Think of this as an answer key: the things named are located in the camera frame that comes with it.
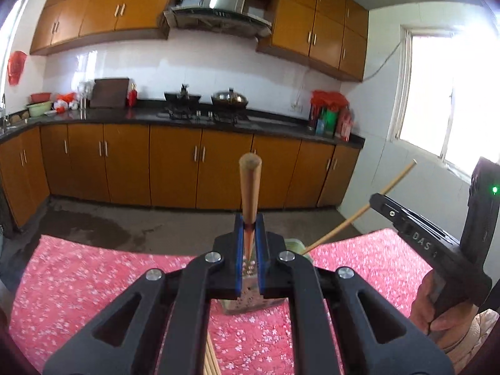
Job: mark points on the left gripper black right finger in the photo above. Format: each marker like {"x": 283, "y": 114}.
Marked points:
{"x": 340, "y": 324}

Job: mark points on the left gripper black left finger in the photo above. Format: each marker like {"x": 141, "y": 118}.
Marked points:
{"x": 159, "y": 324}

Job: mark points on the bamboo chopstick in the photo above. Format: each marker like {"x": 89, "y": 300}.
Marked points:
{"x": 207, "y": 367}
{"x": 359, "y": 212}
{"x": 214, "y": 361}

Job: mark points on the wooden handled utensil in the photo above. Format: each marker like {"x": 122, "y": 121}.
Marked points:
{"x": 250, "y": 299}

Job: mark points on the brown lower kitchen cabinets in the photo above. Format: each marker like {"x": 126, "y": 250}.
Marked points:
{"x": 167, "y": 167}

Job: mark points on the brown kitchen cabinets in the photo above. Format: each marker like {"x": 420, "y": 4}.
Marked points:
{"x": 330, "y": 36}
{"x": 167, "y": 167}

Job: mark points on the black kitchen countertop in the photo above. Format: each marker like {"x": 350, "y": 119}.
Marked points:
{"x": 248, "y": 122}

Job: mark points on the brown upper kitchen cabinets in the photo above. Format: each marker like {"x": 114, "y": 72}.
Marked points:
{"x": 330, "y": 36}

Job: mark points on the pink floral tablecloth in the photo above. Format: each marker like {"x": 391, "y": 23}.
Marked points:
{"x": 66, "y": 284}

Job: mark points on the window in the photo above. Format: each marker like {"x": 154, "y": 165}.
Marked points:
{"x": 447, "y": 102}

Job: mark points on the red bag of bottles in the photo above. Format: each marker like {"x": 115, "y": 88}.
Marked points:
{"x": 325, "y": 111}

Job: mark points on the black wok left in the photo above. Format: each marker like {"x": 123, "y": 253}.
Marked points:
{"x": 182, "y": 98}

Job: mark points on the red bottle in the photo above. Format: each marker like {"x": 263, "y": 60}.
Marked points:
{"x": 132, "y": 96}

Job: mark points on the black wok with lid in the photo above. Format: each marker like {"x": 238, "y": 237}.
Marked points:
{"x": 229, "y": 101}

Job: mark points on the dark wooden cutting board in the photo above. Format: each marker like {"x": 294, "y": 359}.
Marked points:
{"x": 109, "y": 93}

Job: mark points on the green basin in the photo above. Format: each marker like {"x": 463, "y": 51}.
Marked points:
{"x": 39, "y": 109}

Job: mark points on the red basin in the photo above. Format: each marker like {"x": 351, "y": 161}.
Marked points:
{"x": 40, "y": 97}

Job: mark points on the steel range hood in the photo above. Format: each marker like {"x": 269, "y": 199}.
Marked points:
{"x": 240, "y": 18}

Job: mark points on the red wall ornament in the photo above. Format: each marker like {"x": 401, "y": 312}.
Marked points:
{"x": 15, "y": 67}

